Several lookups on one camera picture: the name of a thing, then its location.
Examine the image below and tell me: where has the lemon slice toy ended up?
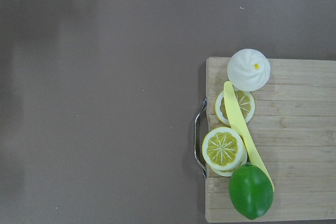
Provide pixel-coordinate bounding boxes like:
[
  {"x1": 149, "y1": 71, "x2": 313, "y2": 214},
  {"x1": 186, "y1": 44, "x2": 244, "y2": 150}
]
[
  {"x1": 202, "y1": 127, "x2": 247, "y2": 177},
  {"x1": 215, "y1": 87, "x2": 256, "y2": 126}
]

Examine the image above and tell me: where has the green lime toy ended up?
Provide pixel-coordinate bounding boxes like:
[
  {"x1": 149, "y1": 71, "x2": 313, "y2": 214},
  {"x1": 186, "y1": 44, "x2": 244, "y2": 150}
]
[{"x1": 229, "y1": 163, "x2": 274, "y2": 220}]

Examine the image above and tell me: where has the white steamed bun toy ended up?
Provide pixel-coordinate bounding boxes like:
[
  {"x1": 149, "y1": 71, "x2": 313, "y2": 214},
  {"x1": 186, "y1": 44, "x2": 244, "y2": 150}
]
[{"x1": 227, "y1": 49, "x2": 271, "y2": 92}]

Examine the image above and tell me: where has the lower lemon slice toy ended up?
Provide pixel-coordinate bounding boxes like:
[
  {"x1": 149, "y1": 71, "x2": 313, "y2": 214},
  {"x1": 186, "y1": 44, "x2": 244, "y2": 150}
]
[{"x1": 202, "y1": 127, "x2": 247, "y2": 177}]

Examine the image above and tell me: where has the metal cutting board handle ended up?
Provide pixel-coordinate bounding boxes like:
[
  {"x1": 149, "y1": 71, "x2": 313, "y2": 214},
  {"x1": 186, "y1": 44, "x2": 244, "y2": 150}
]
[{"x1": 193, "y1": 98, "x2": 208, "y2": 179}]

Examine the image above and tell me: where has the wooden cutting board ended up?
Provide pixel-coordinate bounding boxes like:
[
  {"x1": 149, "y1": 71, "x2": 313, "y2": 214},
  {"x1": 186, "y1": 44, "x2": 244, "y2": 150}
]
[{"x1": 204, "y1": 56, "x2": 336, "y2": 222}]

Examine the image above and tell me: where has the upper lemon slice toy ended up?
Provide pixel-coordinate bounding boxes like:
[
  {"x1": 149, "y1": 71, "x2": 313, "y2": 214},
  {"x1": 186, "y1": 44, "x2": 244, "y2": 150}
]
[{"x1": 215, "y1": 87, "x2": 256, "y2": 126}]

